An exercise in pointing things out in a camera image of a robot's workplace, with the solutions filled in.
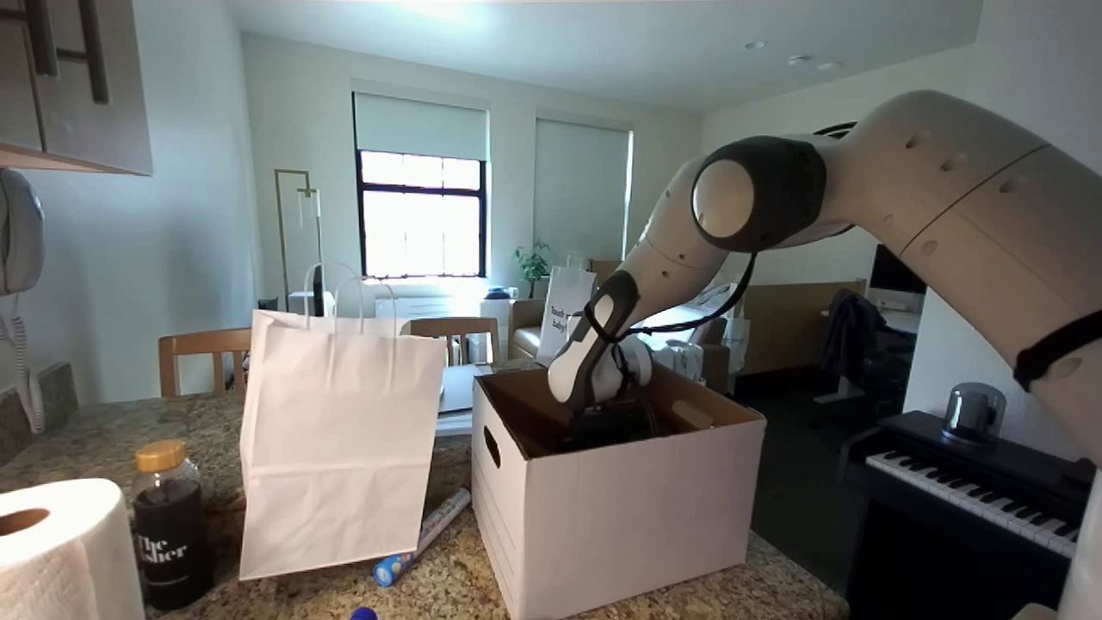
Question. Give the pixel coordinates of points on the white wall dispenser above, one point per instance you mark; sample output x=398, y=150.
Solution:
x=18, y=234

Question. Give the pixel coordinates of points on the white cardboard box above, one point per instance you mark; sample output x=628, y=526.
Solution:
x=621, y=519

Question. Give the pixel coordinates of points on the bed with white bedding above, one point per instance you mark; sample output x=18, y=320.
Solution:
x=804, y=327

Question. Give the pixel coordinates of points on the white radiator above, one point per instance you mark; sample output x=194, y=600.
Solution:
x=437, y=309

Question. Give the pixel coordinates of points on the metal floor lamp stand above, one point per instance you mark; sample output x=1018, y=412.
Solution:
x=299, y=227

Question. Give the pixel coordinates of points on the green potted plant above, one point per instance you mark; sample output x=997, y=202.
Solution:
x=533, y=271

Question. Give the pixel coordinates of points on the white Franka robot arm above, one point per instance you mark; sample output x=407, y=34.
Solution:
x=977, y=195

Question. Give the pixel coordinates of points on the computer monitor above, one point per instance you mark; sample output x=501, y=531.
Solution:
x=890, y=271

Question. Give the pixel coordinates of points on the wooden wall cabinet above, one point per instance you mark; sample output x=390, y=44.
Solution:
x=105, y=113

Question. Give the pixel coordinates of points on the white paper bag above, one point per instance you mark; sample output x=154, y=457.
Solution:
x=332, y=459

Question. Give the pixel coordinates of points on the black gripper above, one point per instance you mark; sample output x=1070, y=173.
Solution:
x=603, y=426

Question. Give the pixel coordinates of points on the small white printed bag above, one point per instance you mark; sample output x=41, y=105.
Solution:
x=561, y=303

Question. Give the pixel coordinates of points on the dark jar with cork lid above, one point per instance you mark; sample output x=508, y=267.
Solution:
x=175, y=538

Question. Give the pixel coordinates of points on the black office chair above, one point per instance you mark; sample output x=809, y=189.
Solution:
x=864, y=345

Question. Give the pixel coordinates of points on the wooden chair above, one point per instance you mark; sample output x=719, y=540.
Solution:
x=454, y=327
x=175, y=364

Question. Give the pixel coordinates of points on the white paper towel roll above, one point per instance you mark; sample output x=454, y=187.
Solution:
x=70, y=562

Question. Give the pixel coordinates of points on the closed roller blind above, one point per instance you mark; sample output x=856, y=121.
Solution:
x=579, y=189

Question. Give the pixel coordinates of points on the black framed window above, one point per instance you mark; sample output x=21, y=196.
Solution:
x=419, y=227

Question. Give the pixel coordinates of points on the half open roller blind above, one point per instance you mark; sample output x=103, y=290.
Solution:
x=419, y=126

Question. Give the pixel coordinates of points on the black digital piano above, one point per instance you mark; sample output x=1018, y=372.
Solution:
x=977, y=503

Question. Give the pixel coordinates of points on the silver round pot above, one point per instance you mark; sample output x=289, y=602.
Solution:
x=973, y=412

